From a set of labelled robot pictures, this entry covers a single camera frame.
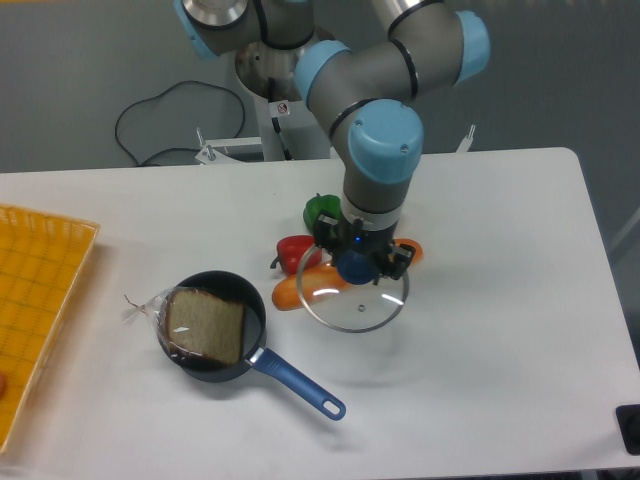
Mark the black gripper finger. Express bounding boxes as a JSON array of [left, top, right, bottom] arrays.
[[313, 210, 341, 250], [373, 243, 416, 284]]

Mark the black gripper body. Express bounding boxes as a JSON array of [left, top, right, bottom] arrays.
[[333, 217, 395, 280]]

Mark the glass pot lid blue knob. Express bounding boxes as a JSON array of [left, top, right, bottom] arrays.
[[295, 238, 410, 334]]

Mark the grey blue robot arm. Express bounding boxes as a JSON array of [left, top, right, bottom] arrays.
[[174, 1, 491, 285]]

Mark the green bell pepper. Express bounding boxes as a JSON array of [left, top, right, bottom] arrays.
[[302, 193, 341, 234]]

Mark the red bell pepper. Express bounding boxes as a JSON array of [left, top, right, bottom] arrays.
[[270, 235, 315, 276]]

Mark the orange baguette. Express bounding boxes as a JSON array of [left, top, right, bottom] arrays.
[[271, 237, 424, 311]]

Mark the bagged bread slice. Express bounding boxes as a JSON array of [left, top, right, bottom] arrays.
[[125, 287, 245, 370]]

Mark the black corner device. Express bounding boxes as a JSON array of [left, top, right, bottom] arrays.
[[615, 404, 640, 456]]

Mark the yellow plastic basket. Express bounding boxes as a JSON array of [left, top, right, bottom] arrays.
[[1, 204, 100, 452]]

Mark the dark pot blue handle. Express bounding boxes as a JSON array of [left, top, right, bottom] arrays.
[[175, 271, 346, 421]]

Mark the black cable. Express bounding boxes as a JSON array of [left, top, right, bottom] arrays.
[[114, 80, 246, 168]]

